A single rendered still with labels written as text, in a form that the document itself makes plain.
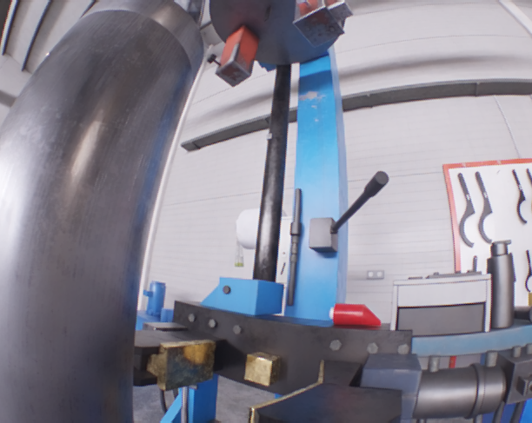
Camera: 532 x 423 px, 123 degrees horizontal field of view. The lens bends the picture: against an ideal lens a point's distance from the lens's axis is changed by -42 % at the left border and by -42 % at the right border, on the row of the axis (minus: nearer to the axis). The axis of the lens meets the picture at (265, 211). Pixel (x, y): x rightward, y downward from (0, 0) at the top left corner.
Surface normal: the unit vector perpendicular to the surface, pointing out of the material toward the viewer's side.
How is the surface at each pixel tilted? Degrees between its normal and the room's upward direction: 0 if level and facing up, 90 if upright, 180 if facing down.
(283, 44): 180
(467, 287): 90
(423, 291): 90
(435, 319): 90
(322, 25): 180
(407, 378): 90
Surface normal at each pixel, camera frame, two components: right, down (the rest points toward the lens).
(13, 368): 0.58, -0.20
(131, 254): 1.00, 0.08
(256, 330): -0.49, -0.32
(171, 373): 0.87, -0.07
